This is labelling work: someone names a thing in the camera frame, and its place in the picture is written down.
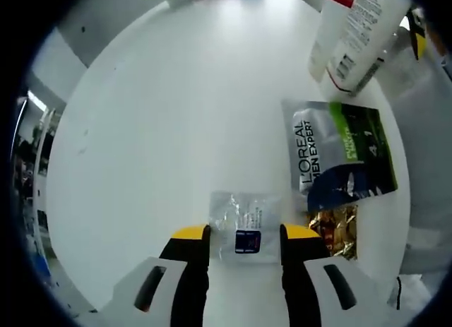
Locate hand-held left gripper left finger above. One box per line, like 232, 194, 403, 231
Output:
105, 224, 212, 327

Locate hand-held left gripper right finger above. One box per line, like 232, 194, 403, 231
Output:
280, 223, 376, 327

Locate tall white skincare tube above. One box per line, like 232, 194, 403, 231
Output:
326, 0, 412, 95

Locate gold foil skincare sachet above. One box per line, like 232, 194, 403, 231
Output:
305, 203, 359, 261

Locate small clear skincare sachet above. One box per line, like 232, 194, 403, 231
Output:
208, 191, 283, 266

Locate clear jar with red base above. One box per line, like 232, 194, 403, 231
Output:
309, 0, 356, 83

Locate silver navy skincare sachet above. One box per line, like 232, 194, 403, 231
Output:
281, 99, 386, 215

